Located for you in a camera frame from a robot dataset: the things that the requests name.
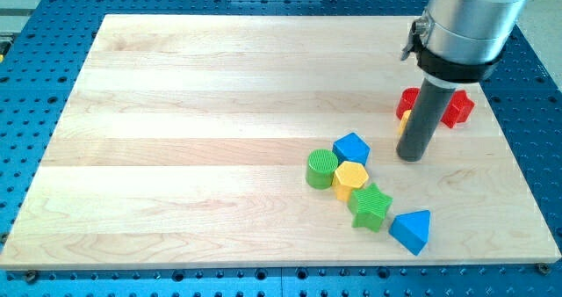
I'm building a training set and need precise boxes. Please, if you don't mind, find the black clamp ring with latch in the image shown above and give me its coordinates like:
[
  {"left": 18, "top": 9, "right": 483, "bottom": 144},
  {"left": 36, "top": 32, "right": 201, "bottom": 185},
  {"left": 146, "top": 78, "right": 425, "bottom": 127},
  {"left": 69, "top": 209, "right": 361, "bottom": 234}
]
[{"left": 400, "top": 17, "right": 506, "bottom": 85}]

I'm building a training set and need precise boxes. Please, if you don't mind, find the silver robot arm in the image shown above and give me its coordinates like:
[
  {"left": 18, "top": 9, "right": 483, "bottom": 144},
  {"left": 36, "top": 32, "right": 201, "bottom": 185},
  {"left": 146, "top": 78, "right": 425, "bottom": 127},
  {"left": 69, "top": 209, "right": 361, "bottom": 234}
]
[{"left": 423, "top": 0, "right": 527, "bottom": 65}]

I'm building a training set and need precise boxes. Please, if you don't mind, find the yellow hexagon block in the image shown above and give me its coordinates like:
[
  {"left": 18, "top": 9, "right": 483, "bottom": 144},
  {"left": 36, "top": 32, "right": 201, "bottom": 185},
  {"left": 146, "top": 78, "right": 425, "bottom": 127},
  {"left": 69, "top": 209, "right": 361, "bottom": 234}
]
[{"left": 332, "top": 161, "right": 369, "bottom": 202}]

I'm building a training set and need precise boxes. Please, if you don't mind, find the green cylinder block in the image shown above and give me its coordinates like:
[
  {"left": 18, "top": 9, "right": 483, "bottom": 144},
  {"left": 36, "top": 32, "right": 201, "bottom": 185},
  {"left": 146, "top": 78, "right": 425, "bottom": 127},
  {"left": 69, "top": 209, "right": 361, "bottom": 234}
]
[{"left": 306, "top": 149, "right": 339, "bottom": 190}]

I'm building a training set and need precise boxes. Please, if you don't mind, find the red cylinder block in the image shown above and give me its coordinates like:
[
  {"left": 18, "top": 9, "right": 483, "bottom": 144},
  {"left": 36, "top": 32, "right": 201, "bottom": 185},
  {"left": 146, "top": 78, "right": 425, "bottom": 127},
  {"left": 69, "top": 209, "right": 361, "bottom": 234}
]
[{"left": 395, "top": 87, "right": 420, "bottom": 120}]

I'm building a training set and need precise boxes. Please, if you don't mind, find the blue triangle block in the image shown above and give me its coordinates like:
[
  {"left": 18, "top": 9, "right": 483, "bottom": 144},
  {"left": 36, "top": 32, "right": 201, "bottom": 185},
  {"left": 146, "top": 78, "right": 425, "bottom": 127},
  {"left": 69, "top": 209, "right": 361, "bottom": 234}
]
[{"left": 389, "top": 210, "right": 431, "bottom": 256}]

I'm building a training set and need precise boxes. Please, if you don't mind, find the yellow block behind rod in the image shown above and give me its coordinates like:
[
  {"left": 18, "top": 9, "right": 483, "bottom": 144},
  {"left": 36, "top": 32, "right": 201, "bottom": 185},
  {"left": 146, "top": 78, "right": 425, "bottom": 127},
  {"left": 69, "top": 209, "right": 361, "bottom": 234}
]
[{"left": 398, "top": 110, "right": 411, "bottom": 134}]

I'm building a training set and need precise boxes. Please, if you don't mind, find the red star block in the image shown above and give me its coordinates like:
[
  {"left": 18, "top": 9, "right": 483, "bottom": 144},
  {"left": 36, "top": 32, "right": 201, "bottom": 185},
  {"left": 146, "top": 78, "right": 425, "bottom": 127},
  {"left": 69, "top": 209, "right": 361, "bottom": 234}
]
[{"left": 441, "top": 90, "right": 475, "bottom": 128}]

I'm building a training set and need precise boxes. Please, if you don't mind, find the blue pentagon block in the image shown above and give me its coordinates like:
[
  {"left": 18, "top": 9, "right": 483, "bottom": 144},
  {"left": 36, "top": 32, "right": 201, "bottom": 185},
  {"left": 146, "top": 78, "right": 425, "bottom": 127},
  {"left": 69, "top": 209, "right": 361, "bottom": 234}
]
[{"left": 332, "top": 132, "right": 371, "bottom": 165}]

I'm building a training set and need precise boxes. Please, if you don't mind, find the green star block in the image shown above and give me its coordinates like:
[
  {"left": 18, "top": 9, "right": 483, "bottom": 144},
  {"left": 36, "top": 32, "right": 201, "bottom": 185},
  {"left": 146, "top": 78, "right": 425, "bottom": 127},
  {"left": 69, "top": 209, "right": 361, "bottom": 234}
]
[{"left": 348, "top": 183, "right": 393, "bottom": 232}]

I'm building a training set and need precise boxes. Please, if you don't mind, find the light wooden board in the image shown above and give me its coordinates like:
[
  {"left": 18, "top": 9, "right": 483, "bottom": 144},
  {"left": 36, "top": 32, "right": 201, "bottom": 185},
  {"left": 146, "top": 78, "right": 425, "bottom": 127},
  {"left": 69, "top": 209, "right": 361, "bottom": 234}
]
[{"left": 1, "top": 15, "right": 560, "bottom": 271}]

